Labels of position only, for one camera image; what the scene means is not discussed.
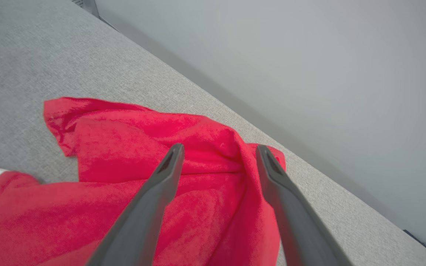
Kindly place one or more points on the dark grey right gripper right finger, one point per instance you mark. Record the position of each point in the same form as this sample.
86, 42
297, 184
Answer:
298, 221

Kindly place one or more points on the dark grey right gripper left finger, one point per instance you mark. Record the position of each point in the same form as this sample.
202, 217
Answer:
142, 214

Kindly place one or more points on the red and white sports jersey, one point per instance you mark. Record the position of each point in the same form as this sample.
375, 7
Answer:
124, 147

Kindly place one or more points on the black tape strip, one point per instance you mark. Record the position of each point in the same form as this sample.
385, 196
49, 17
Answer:
414, 237

